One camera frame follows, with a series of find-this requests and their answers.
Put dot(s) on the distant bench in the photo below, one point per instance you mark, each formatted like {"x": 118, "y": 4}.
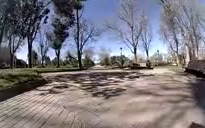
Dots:
{"x": 140, "y": 66}

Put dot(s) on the grey brick paved path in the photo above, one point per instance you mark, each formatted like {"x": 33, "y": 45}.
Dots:
{"x": 123, "y": 106}

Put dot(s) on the row of dark trees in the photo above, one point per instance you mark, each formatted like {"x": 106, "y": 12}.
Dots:
{"x": 58, "y": 30}

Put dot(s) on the row of bare trees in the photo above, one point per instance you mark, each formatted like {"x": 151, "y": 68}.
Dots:
{"x": 180, "y": 30}

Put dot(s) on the dark kerb strip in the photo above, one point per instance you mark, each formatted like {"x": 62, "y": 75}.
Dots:
{"x": 13, "y": 90}

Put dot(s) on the green grass area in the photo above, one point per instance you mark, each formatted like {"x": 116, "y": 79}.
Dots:
{"x": 10, "y": 76}

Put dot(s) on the wooden bench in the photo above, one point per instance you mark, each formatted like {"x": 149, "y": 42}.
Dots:
{"x": 198, "y": 66}

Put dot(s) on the building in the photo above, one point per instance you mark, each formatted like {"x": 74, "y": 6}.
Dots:
{"x": 1, "y": 56}

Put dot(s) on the robot's own part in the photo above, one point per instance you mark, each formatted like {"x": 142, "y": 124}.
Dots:
{"x": 196, "y": 125}

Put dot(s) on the lamp post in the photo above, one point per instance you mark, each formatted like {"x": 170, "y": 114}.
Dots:
{"x": 121, "y": 55}

